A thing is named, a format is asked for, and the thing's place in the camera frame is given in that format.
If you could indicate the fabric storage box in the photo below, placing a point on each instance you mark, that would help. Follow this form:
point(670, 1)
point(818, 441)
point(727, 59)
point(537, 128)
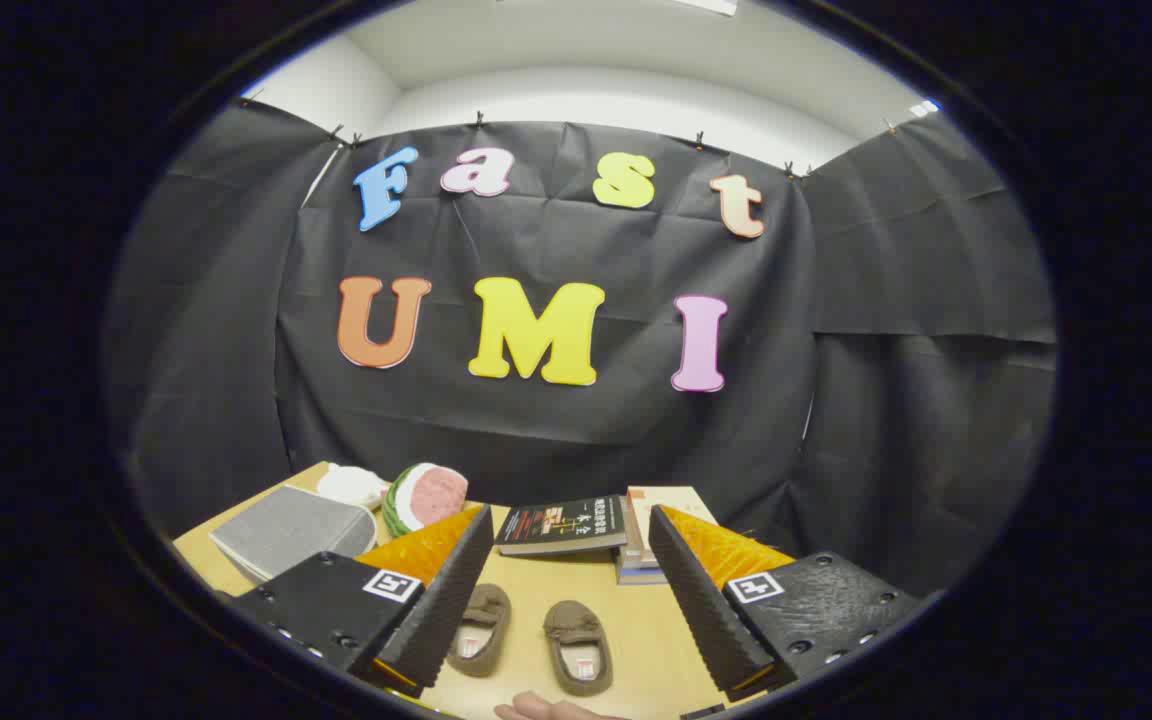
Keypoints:
point(286, 530)

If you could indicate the blue cover book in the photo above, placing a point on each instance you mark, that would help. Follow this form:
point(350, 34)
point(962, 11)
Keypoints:
point(636, 575)

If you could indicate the watermelon slice plush toy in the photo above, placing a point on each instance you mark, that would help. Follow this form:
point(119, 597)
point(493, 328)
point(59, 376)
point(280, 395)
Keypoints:
point(431, 495)

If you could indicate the brown suede shoe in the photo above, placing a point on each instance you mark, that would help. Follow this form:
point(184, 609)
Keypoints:
point(576, 645)
point(481, 625)

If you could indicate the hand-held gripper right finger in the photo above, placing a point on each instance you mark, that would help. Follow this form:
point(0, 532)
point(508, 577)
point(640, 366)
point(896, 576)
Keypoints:
point(701, 610)

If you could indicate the ceiling light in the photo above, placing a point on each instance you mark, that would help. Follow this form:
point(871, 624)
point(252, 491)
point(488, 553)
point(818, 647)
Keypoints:
point(708, 5)

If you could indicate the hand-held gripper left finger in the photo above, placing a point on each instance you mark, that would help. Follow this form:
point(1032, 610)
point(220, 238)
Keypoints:
point(446, 600)

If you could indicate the white plush toy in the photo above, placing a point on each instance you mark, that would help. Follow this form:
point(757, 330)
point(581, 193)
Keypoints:
point(351, 485)

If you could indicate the beige cover book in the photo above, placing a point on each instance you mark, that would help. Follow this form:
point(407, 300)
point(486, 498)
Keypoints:
point(671, 500)

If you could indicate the black cover book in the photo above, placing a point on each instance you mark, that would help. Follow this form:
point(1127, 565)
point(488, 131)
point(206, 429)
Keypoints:
point(561, 522)

